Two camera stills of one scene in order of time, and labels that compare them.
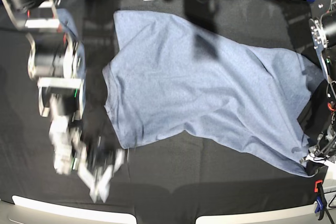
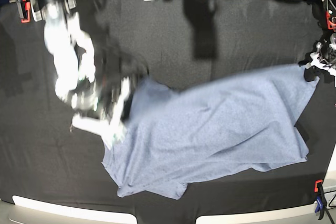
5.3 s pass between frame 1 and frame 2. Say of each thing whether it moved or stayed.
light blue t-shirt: moved
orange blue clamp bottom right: stayed
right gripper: moved
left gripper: moved
